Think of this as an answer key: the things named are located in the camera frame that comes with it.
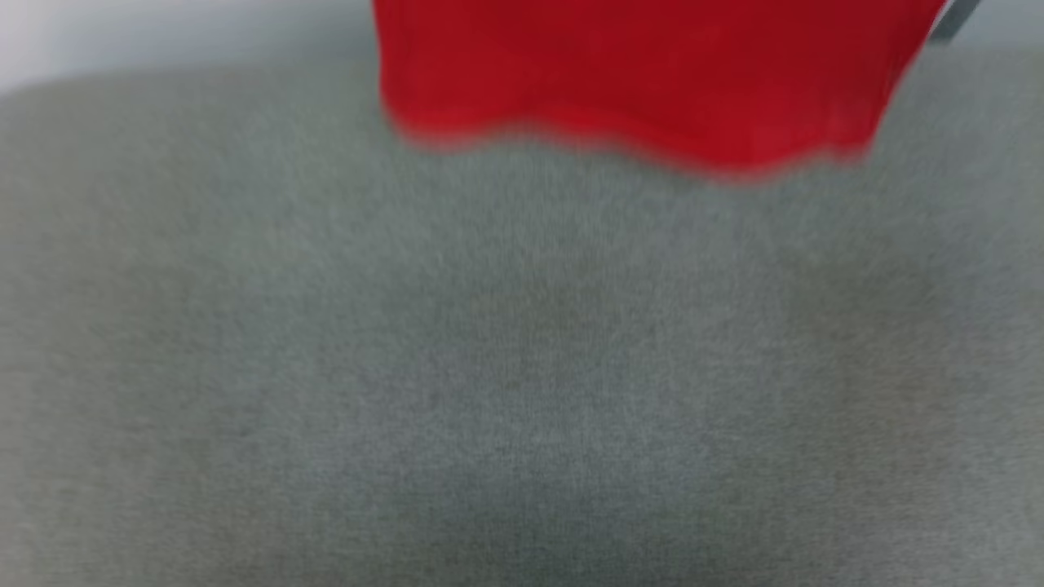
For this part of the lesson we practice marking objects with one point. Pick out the red basketball jersey white trim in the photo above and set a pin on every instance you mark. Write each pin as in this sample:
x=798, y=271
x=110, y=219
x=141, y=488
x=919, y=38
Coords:
x=652, y=73

